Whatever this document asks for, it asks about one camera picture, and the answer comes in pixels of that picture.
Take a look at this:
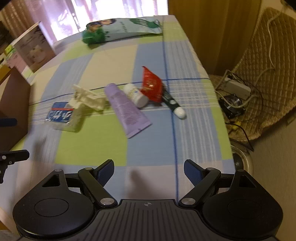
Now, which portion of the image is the brown white storage box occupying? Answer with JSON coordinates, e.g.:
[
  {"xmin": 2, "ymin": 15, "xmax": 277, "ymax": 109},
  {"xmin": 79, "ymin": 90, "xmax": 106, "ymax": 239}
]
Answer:
[{"xmin": 1, "ymin": 67, "xmax": 31, "ymax": 151}]

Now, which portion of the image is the white cable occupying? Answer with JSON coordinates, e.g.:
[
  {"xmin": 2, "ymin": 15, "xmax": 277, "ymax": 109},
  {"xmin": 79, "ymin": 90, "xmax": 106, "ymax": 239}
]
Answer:
[{"xmin": 215, "ymin": 10, "xmax": 284, "ymax": 110}]

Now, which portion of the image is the dark green small tube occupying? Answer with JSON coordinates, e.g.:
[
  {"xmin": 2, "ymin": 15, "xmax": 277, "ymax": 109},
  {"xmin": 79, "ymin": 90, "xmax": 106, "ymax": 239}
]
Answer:
[{"xmin": 162, "ymin": 88, "xmax": 187, "ymax": 120}]

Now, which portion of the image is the white small bottle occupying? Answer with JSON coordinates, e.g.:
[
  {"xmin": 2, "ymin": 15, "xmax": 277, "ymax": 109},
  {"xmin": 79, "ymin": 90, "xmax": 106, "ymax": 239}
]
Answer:
[{"xmin": 123, "ymin": 83, "xmax": 149, "ymax": 108}]

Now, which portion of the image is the pink cardboard box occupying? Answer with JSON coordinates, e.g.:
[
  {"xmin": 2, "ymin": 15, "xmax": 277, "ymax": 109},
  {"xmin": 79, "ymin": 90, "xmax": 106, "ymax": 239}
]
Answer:
[{"xmin": 6, "ymin": 52, "xmax": 27, "ymax": 73}]

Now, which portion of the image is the humidifier product box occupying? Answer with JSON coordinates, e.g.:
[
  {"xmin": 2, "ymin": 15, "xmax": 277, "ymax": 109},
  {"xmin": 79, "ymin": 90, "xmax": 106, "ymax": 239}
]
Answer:
[{"xmin": 12, "ymin": 21, "xmax": 56, "ymax": 73}]

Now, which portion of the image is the pink curtain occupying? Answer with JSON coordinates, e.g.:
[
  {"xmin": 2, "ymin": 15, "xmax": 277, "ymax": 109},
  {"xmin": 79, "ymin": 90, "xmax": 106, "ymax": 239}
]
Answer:
[{"xmin": 1, "ymin": 1, "xmax": 168, "ymax": 50}]

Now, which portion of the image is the white power adapter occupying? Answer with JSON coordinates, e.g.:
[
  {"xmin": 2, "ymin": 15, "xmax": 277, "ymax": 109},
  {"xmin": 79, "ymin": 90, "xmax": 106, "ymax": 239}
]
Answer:
[{"xmin": 218, "ymin": 77, "xmax": 251, "ymax": 100}]

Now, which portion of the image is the purple cream tube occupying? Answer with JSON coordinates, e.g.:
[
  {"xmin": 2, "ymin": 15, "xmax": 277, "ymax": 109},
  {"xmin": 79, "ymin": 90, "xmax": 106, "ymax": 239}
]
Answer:
[{"xmin": 104, "ymin": 83, "xmax": 152, "ymax": 138}]

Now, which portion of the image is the checkered tablecloth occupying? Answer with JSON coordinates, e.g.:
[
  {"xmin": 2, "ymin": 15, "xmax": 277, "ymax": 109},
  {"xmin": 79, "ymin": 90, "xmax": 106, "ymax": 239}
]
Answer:
[{"xmin": 1, "ymin": 16, "xmax": 235, "ymax": 225}]

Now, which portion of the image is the red sachet packet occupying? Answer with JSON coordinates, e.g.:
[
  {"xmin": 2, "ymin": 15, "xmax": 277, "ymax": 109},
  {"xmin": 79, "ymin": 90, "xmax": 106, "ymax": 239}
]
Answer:
[{"xmin": 140, "ymin": 66, "xmax": 163, "ymax": 103}]

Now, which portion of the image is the blue floss pick box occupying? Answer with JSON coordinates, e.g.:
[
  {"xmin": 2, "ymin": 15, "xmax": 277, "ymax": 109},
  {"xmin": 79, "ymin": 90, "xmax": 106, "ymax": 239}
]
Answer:
[{"xmin": 45, "ymin": 102, "xmax": 84, "ymax": 133}]

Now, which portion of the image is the cream plastic hair clip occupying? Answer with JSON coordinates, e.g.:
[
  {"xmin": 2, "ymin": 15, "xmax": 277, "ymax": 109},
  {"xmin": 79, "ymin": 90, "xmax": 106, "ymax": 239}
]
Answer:
[{"xmin": 68, "ymin": 84, "xmax": 106, "ymax": 111}]

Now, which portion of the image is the green snack bag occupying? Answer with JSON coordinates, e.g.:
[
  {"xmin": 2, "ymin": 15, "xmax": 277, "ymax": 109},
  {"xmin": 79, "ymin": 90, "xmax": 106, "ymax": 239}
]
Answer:
[{"xmin": 82, "ymin": 17, "xmax": 163, "ymax": 45}]

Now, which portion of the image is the woven wicker chair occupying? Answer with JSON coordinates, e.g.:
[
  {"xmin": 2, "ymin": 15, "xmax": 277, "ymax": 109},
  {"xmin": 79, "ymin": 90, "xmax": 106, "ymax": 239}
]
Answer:
[{"xmin": 209, "ymin": 6, "xmax": 296, "ymax": 142}]

